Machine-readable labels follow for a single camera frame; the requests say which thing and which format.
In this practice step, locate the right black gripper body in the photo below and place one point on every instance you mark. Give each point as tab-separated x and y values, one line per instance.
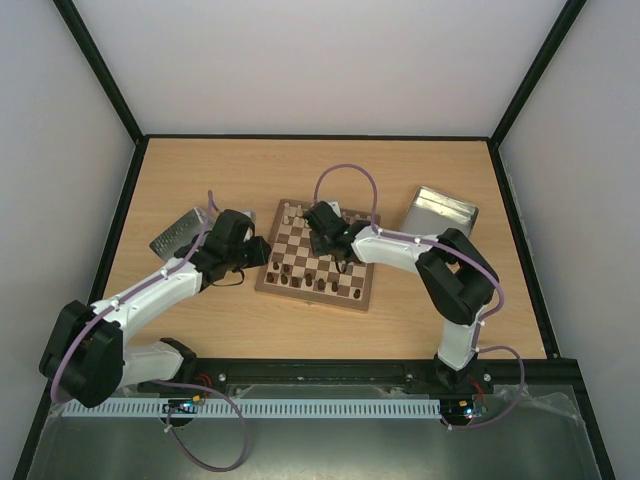
320	220

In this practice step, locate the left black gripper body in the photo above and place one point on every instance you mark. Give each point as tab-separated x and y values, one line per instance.
254	259

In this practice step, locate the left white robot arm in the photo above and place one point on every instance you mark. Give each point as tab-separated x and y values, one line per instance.
88	356

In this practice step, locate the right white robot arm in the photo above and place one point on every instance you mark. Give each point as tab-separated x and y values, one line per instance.
462	286

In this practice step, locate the wooden chess board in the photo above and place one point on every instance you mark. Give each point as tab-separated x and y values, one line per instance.
293	271

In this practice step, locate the silver tin lid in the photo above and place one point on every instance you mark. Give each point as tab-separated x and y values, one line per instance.
180	233

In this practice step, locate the gold tin box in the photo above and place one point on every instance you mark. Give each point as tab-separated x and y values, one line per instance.
432	213

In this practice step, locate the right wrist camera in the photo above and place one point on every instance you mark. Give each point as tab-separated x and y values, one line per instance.
335	206

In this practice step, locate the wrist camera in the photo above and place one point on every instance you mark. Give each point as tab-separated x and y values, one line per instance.
335	206
250	233

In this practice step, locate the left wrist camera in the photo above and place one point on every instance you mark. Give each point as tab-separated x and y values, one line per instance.
250	233

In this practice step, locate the black enclosure frame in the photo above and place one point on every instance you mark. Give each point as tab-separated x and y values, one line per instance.
558	32

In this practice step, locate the light blue cable duct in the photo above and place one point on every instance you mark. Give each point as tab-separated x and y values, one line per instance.
260	409

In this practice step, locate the black mounting rail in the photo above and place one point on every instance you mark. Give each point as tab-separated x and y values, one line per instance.
412	376

